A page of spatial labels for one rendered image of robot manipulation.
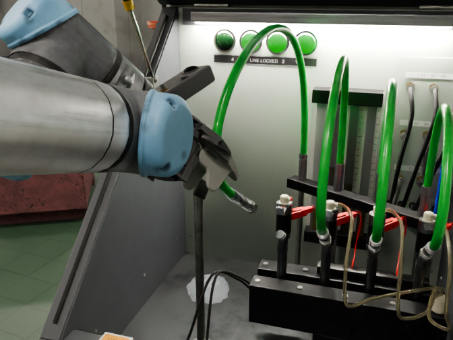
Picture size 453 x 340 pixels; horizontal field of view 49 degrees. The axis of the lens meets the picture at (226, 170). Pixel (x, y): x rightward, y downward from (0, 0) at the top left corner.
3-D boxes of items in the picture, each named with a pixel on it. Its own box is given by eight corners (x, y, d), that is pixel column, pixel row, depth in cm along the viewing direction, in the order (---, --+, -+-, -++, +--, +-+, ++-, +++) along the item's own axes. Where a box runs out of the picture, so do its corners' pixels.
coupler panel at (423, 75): (384, 202, 109) (401, 58, 98) (384, 196, 112) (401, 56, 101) (448, 210, 105) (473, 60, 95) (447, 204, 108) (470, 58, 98)
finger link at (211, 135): (212, 164, 71) (168, 130, 66) (216, 154, 72) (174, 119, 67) (234, 163, 67) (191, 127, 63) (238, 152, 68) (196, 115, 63)
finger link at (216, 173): (223, 206, 72) (179, 173, 67) (238, 171, 74) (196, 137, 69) (238, 207, 70) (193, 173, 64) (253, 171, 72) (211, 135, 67)
